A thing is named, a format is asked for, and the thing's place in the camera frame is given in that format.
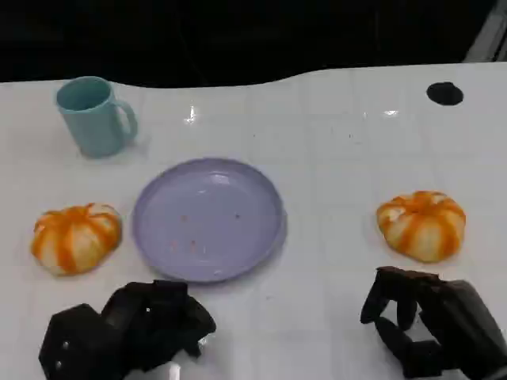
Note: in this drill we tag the white frame post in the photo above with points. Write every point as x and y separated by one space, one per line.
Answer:
489 37

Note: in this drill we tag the lilac plate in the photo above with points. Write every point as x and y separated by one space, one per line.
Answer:
210 219

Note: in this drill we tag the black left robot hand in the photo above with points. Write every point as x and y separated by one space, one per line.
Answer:
158 316

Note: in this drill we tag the black table grommet hole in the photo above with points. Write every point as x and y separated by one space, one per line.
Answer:
444 93

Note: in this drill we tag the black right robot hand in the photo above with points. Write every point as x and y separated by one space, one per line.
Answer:
455 316

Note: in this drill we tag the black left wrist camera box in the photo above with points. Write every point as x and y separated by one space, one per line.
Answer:
79 340

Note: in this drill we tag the pale green mug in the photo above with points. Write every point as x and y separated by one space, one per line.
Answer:
93 122

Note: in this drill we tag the orange white toy bread roll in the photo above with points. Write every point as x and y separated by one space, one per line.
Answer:
421 225
75 237

